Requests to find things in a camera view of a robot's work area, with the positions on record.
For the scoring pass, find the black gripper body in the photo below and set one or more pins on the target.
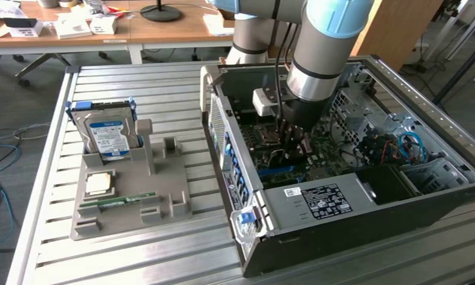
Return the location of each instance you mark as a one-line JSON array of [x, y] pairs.
[[304, 114]]

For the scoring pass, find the Nvidia graphics card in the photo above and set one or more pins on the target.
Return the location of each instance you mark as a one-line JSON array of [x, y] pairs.
[[280, 159]]

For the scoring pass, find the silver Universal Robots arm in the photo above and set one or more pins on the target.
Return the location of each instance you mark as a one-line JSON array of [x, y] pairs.
[[324, 44]]

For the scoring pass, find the CPU socket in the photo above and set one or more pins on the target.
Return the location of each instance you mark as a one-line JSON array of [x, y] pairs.
[[267, 133]]

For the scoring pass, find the green motherboard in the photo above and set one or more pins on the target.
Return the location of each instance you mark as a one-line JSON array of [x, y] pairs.
[[332, 148]]

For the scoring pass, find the long blue expansion slot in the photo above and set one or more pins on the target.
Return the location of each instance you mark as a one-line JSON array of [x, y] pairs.
[[276, 170]]

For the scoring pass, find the perforated silver drive cage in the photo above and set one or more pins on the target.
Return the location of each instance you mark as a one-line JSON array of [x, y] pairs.
[[357, 124]]

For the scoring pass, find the grey power supply unit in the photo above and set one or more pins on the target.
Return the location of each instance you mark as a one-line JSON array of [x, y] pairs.
[[292, 213]]

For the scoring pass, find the black plastic fan shroud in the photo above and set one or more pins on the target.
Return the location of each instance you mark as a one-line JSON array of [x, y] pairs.
[[387, 184]]

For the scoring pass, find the open black PC case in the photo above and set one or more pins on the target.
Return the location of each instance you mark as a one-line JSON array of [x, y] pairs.
[[340, 237]]

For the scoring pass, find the silver disk bay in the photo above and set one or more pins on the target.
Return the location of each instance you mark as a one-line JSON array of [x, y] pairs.
[[439, 175]]

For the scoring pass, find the white paper sheets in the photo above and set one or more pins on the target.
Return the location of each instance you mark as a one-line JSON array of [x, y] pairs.
[[218, 26]]

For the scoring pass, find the wooden cabinet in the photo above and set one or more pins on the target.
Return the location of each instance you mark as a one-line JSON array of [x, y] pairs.
[[403, 29]]

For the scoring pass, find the grey printed parts rack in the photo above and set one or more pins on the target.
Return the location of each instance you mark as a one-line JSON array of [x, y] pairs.
[[142, 184]]

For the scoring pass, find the wooden office desk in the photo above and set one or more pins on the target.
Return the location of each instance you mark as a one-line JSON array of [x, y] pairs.
[[174, 32], [43, 41]]

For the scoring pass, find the black metal pole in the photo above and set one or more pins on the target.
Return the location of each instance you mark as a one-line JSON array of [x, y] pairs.
[[463, 58]]

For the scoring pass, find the green RAM stick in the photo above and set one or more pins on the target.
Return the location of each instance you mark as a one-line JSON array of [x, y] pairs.
[[115, 202]]

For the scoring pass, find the black monitor stand base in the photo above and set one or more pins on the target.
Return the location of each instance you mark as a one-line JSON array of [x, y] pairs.
[[160, 15]]

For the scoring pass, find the CPU chip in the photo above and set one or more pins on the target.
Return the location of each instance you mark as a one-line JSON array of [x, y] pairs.
[[97, 184]]

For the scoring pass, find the small white box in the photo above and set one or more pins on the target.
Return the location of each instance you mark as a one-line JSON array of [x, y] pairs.
[[103, 26]]

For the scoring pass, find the flat white box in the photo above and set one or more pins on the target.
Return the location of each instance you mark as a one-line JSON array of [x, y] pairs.
[[73, 28]]

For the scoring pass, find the metal leg with casters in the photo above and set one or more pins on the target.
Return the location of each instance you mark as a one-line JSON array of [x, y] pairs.
[[43, 60]]

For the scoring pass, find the tape roll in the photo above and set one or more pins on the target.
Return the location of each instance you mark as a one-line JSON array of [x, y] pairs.
[[67, 3]]

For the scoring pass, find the grey cup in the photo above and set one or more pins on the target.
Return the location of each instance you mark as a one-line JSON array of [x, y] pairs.
[[48, 3]]

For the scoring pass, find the white box with barcode label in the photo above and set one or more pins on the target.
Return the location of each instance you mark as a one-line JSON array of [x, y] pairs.
[[25, 32]]

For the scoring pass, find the clear plastic bag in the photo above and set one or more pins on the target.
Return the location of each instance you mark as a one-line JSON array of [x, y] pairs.
[[4, 10]]

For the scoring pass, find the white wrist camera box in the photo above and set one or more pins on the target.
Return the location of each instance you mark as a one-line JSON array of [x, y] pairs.
[[264, 102]]

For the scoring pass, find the hard disk with blue bracket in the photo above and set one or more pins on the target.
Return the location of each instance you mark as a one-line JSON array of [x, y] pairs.
[[107, 136]]

